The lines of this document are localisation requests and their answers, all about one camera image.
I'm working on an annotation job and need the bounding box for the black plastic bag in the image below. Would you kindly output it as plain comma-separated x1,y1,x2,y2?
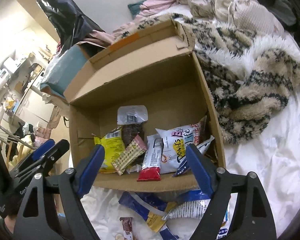
36,0,103,53

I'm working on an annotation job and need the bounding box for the small brown candy packet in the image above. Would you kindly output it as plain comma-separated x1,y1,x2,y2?
115,217,134,240

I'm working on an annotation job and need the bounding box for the person's left hand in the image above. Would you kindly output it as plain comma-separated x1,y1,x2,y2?
4,215,17,234

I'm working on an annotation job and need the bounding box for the teal small pillow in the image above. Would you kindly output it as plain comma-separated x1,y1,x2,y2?
127,0,145,19

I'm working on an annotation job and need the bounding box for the yellow snack bag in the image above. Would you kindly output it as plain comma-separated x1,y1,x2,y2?
94,127,125,174

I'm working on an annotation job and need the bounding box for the brown cardboard box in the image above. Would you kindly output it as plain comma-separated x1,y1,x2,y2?
63,18,227,193

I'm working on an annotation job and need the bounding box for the beige patterned wafer bar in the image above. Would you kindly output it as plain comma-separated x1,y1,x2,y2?
111,135,147,176

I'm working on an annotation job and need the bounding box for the white floral crumpled duvet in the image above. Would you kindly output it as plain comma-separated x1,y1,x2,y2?
177,0,285,36

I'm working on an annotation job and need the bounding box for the white bear print bedsheet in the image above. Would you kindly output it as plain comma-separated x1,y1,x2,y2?
79,4,300,240

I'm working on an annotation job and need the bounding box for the dark brown snack packet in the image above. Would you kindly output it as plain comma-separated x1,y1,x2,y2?
117,105,148,147

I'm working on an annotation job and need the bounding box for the pink bedding pile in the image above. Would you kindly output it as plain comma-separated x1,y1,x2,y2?
77,0,177,48

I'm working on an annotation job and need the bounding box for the white colourful chips bag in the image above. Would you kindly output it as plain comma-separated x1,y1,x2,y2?
156,116,207,174

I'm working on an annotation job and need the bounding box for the white blue snack bag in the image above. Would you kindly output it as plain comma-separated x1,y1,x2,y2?
162,189,232,240

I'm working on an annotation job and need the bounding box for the white kitchen cabinet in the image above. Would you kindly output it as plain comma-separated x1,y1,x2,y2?
11,89,54,128

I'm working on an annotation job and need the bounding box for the white red snack bar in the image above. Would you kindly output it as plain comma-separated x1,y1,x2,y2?
137,134,164,181

